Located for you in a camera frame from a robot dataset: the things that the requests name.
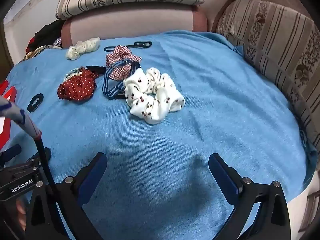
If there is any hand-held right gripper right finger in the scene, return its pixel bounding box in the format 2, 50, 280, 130
208, 153, 292, 240

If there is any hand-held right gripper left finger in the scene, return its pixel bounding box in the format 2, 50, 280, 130
25, 152, 108, 240

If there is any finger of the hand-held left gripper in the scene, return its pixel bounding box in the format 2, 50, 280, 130
27, 148, 52, 163
0, 144, 22, 163

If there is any black wavy hair ring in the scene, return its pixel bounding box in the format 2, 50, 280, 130
26, 93, 44, 112

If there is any red and white box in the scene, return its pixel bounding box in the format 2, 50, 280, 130
0, 79, 18, 143

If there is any red polka dot scrunchie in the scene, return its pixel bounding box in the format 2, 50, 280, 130
57, 69, 97, 102

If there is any white cherry print scrunchie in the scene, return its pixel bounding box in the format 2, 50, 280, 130
123, 67, 185, 125

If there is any red plaid scrunchie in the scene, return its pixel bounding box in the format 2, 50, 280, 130
105, 45, 142, 81

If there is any blue blanket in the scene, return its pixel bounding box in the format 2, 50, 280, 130
0, 30, 314, 240

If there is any black fabric scrunchie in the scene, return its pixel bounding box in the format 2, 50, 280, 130
86, 65, 107, 74

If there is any gold patterned scarf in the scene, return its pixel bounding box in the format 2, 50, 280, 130
21, 44, 57, 62

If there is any cream satin scrunchie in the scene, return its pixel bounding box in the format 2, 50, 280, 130
65, 37, 101, 60

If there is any dark clothes pile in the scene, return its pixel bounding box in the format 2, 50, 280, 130
25, 19, 66, 53

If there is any pink sofa bolster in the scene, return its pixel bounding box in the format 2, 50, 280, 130
61, 4, 208, 49

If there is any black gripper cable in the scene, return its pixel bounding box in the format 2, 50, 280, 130
0, 97, 57, 197

